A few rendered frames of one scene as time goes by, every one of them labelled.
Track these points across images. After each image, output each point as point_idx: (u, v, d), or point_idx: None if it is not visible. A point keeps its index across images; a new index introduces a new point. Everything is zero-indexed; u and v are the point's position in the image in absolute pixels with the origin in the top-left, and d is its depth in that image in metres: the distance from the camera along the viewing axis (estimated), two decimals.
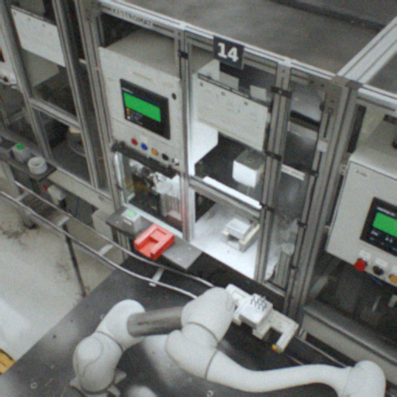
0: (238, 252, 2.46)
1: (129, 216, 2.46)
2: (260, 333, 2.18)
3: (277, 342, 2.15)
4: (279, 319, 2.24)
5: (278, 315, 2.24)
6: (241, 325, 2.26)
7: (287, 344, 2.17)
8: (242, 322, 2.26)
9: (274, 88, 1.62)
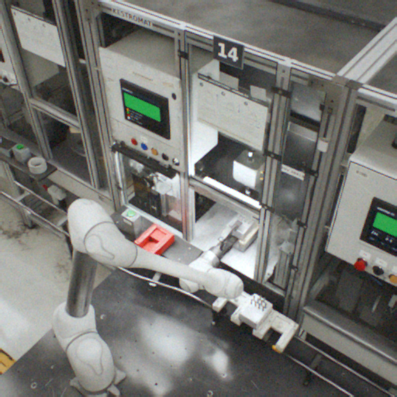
0: (238, 252, 2.46)
1: (129, 216, 2.46)
2: (260, 333, 2.18)
3: (277, 342, 2.15)
4: (279, 319, 2.24)
5: (278, 315, 2.24)
6: (241, 325, 2.26)
7: (287, 344, 2.17)
8: (242, 322, 2.26)
9: (274, 88, 1.62)
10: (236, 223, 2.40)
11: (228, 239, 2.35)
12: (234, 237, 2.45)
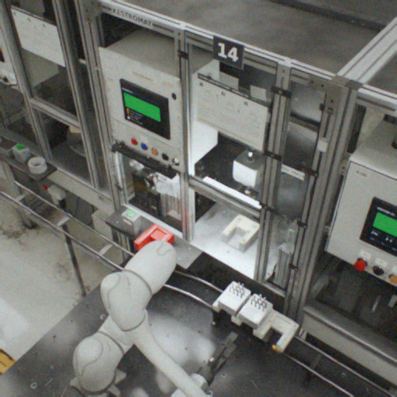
0: (238, 252, 2.46)
1: (129, 216, 2.46)
2: (260, 333, 2.18)
3: (277, 342, 2.15)
4: (279, 319, 2.24)
5: (278, 315, 2.24)
6: (241, 325, 2.26)
7: (287, 344, 2.17)
8: (242, 322, 2.26)
9: (274, 88, 1.62)
10: (229, 336, 2.09)
11: (220, 357, 2.04)
12: (228, 350, 2.14)
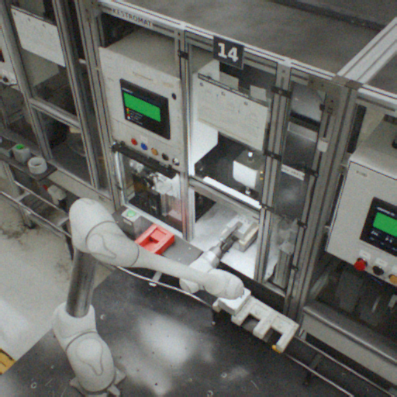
0: (238, 252, 2.46)
1: (129, 216, 2.46)
2: (260, 333, 2.18)
3: (277, 342, 2.15)
4: (279, 319, 2.24)
5: (278, 315, 2.24)
6: (241, 325, 2.26)
7: (287, 344, 2.17)
8: (242, 322, 2.26)
9: (274, 88, 1.62)
10: (236, 224, 2.42)
11: (228, 239, 2.36)
12: None
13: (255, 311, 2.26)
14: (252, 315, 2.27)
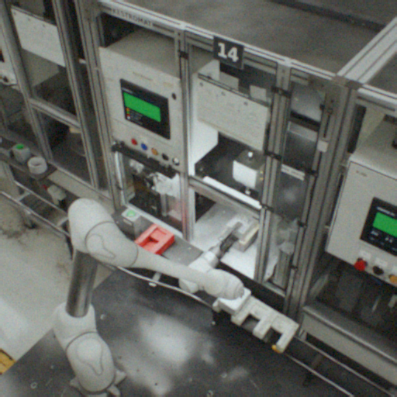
0: (238, 252, 2.46)
1: (129, 216, 2.46)
2: (260, 333, 2.18)
3: (277, 342, 2.15)
4: (279, 319, 2.24)
5: (278, 315, 2.24)
6: (241, 325, 2.26)
7: (287, 344, 2.17)
8: (242, 322, 2.26)
9: (274, 88, 1.62)
10: (236, 224, 2.42)
11: (228, 239, 2.36)
12: None
13: (255, 311, 2.26)
14: (252, 315, 2.27)
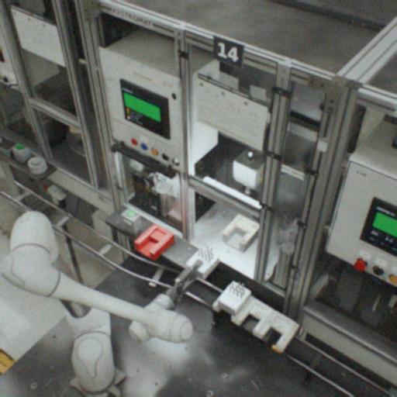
0: (238, 252, 2.46)
1: (129, 216, 2.46)
2: (260, 333, 2.18)
3: (277, 342, 2.15)
4: (279, 319, 2.24)
5: (278, 315, 2.24)
6: (241, 325, 2.26)
7: (287, 344, 2.17)
8: (242, 322, 2.26)
9: (274, 88, 1.62)
10: (196, 263, 2.22)
11: (186, 281, 2.16)
12: None
13: (255, 311, 2.26)
14: (252, 315, 2.27)
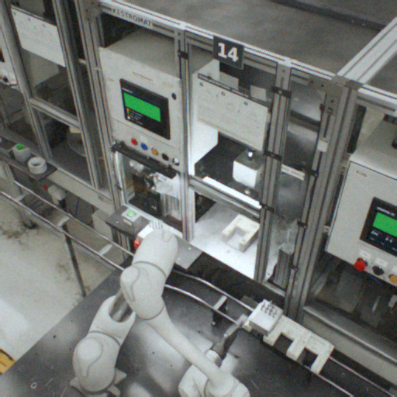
0: (238, 252, 2.46)
1: (129, 216, 2.46)
2: (295, 354, 2.11)
3: (313, 364, 2.08)
4: (313, 340, 2.17)
5: (312, 335, 2.17)
6: (274, 345, 2.19)
7: (322, 366, 2.10)
8: (274, 342, 2.19)
9: (274, 88, 1.62)
10: (241, 319, 2.22)
11: (233, 336, 2.16)
12: (240, 322, 2.22)
13: (288, 331, 2.19)
14: (284, 335, 2.20)
